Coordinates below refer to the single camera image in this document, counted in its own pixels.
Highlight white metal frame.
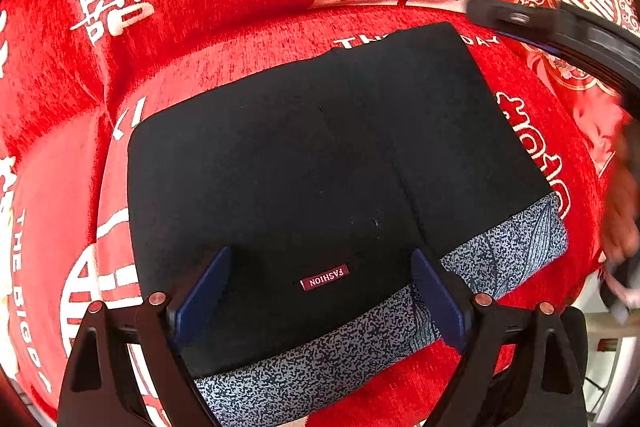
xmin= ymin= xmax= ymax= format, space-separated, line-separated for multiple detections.
xmin=582 ymin=309 xmax=632 ymax=408

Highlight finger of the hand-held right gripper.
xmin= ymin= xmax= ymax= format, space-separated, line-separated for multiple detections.
xmin=465 ymin=0 xmax=640 ymax=95

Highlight black pants with grey lining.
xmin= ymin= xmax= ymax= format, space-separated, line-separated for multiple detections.
xmin=126 ymin=22 xmax=568 ymax=427

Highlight person's right forearm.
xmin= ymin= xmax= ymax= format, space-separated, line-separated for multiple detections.
xmin=600 ymin=117 xmax=640 ymax=268

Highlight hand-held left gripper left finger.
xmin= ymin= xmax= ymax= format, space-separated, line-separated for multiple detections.
xmin=57 ymin=246 xmax=233 ymax=427

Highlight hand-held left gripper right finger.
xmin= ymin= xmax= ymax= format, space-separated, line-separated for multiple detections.
xmin=410 ymin=248 xmax=588 ymax=427

